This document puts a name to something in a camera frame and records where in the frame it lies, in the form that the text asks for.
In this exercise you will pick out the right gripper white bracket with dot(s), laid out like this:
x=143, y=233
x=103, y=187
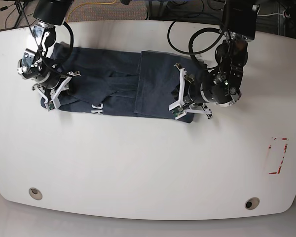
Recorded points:
x=51, y=87

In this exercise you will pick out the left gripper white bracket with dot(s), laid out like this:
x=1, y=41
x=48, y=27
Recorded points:
x=188, y=99

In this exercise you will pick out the dark blue t-shirt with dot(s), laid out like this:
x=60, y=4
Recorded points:
x=117, y=83

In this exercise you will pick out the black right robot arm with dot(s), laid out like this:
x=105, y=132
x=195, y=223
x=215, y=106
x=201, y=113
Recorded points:
x=35, y=65

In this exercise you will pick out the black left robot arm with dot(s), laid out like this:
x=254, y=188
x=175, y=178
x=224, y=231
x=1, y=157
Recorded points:
x=220, y=84

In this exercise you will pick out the left table grommet hole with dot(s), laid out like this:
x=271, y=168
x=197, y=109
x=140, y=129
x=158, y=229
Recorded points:
x=35, y=193

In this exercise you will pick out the table grommet hole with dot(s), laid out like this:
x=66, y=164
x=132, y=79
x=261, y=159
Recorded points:
x=35, y=193
x=252, y=203

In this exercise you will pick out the red tape marking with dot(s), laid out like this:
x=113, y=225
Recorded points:
x=276, y=154

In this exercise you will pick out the right table grommet hole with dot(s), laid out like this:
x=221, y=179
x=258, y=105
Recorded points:
x=252, y=203

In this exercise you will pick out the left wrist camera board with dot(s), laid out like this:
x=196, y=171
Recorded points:
x=178, y=113

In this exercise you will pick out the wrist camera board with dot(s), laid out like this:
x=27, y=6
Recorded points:
x=50, y=106
x=178, y=113

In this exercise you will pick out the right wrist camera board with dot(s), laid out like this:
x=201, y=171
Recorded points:
x=50, y=106

